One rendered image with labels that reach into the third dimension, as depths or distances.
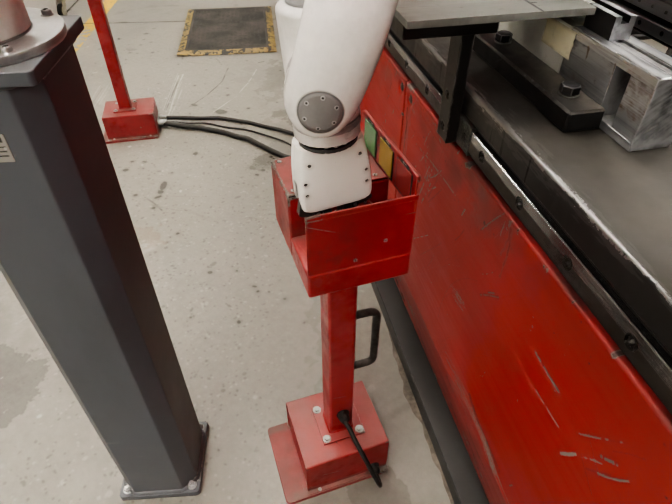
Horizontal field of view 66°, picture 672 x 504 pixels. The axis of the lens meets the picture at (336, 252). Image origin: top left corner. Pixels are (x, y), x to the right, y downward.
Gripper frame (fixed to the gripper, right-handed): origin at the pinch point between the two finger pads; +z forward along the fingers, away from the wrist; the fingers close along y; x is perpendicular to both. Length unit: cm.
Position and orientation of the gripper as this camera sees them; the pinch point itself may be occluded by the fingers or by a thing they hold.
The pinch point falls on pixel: (337, 227)
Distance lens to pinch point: 75.7
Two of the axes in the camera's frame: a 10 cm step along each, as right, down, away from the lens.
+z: 0.8, 7.2, 6.8
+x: 3.2, 6.3, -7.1
